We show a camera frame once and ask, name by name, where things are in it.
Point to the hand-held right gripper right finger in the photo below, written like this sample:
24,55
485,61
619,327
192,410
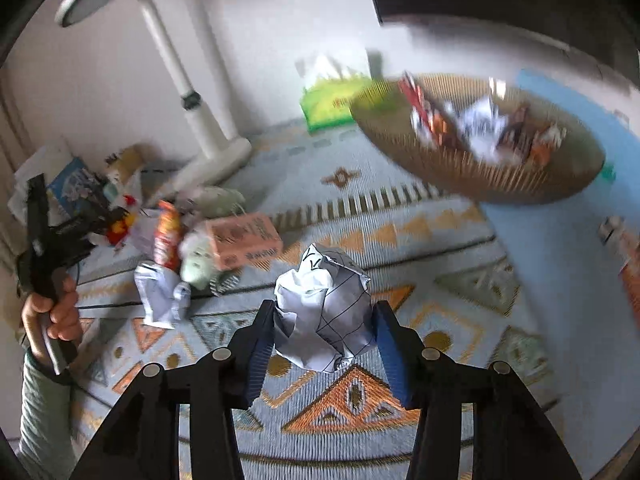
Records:
392,360

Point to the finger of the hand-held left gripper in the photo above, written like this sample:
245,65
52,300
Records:
37,210
82,227

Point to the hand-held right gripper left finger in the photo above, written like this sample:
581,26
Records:
260,360

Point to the lined paper ball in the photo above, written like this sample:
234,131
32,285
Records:
322,305

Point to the orange snack bag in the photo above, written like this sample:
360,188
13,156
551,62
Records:
167,240

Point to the green plush toy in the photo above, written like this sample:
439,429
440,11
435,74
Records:
200,260

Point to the pink box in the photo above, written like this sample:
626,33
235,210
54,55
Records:
245,240

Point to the woven wicker basket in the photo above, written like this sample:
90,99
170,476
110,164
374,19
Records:
450,175

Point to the person's left forearm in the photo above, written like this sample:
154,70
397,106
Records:
42,420

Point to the person's left hand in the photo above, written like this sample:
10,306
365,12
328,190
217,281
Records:
67,315

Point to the red white plush toy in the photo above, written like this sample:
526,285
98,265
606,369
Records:
122,230

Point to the stack of books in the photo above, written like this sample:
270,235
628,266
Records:
30,165

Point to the blue cover picture book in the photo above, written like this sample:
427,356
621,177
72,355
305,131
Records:
75,182

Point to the mint green small object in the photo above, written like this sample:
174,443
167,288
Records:
111,190

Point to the beige curtain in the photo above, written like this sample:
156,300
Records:
10,160

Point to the yellow cartoon box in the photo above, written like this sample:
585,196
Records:
127,160

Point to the patterned woven mat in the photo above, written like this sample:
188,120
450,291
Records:
400,260

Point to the pale grey-green plush toy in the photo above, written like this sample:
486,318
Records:
220,202

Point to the white desk lamp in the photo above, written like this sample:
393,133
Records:
200,120

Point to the blue mat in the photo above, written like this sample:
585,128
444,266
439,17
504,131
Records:
560,270

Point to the green tissue box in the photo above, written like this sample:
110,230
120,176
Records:
330,105

